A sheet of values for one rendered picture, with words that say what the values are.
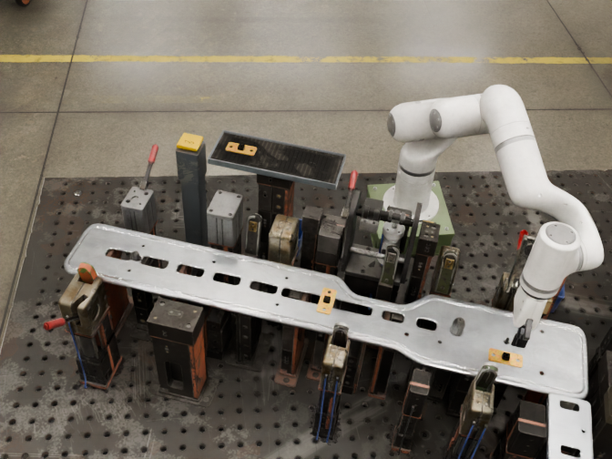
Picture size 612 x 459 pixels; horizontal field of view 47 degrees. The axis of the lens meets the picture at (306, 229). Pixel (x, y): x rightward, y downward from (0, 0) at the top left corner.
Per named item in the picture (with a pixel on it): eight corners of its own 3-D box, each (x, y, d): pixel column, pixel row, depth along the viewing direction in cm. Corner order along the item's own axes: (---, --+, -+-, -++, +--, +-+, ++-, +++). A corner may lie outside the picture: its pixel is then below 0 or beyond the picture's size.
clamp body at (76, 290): (73, 389, 196) (46, 307, 171) (96, 347, 207) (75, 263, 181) (108, 398, 195) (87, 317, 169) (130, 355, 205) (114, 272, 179)
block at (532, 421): (482, 487, 183) (511, 433, 163) (484, 448, 191) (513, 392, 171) (519, 496, 182) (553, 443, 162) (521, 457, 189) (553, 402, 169)
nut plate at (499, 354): (487, 360, 174) (489, 357, 174) (488, 348, 177) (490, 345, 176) (522, 368, 173) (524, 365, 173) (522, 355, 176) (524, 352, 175)
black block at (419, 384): (384, 456, 188) (402, 397, 167) (391, 421, 195) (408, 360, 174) (414, 464, 187) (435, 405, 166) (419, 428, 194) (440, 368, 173)
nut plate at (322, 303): (330, 315, 182) (331, 311, 181) (315, 311, 182) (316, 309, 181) (337, 290, 187) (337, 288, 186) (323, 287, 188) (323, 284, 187)
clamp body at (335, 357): (303, 439, 190) (311, 366, 165) (314, 401, 198) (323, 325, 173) (337, 447, 188) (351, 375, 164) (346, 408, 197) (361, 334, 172)
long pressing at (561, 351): (54, 278, 186) (52, 274, 185) (92, 220, 202) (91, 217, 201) (588, 404, 169) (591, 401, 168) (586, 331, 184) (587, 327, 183)
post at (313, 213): (294, 307, 221) (301, 215, 192) (299, 295, 224) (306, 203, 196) (310, 311, 220) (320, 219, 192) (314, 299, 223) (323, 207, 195)
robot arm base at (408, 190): (382, 183, 249) (387, 142, 235) (437, 186, 248) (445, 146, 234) (382, 222, 236) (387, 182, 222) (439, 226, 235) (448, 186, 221)
